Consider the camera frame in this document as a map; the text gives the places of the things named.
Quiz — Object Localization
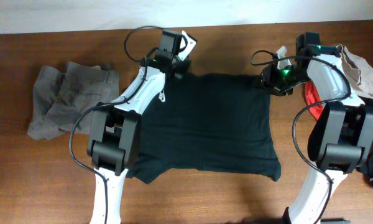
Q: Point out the dark green t-shirt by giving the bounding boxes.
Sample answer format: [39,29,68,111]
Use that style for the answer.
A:
[127,73,281,184]

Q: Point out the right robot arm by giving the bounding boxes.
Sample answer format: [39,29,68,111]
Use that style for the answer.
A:
[261,44,373,223]

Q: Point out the grey folded trousers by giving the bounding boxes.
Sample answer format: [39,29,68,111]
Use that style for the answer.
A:
[27,62,119,140]

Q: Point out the red garment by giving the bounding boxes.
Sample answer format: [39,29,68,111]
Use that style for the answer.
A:
[304,82,323,120]

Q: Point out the beige garment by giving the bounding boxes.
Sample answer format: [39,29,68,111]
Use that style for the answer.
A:
[335,44,373,99]

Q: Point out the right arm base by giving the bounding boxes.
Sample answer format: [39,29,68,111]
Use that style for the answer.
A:
[281,207,351,224]

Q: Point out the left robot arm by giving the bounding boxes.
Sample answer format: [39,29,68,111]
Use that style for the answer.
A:
[87,50,190,223]

